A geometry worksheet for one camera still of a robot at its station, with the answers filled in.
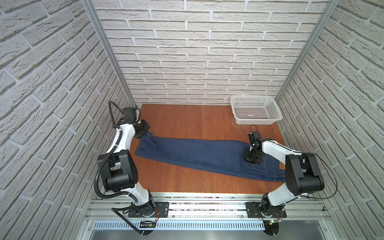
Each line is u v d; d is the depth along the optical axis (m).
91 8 0.70
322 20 0.74
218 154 0.93
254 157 0.77
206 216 0.73
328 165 0.72
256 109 1.10
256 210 0.74
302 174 0.46
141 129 0.79
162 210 0.73
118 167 0.47
